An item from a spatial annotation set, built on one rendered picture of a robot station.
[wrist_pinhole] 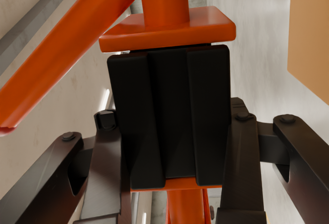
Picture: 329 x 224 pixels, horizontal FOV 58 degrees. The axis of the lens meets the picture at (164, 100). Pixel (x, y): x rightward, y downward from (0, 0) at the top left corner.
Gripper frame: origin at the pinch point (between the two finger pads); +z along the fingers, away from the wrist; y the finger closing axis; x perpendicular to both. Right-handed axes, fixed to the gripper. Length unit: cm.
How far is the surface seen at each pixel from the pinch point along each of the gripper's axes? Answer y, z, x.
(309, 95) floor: 120, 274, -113
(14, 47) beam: -252, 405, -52
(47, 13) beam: -252, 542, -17
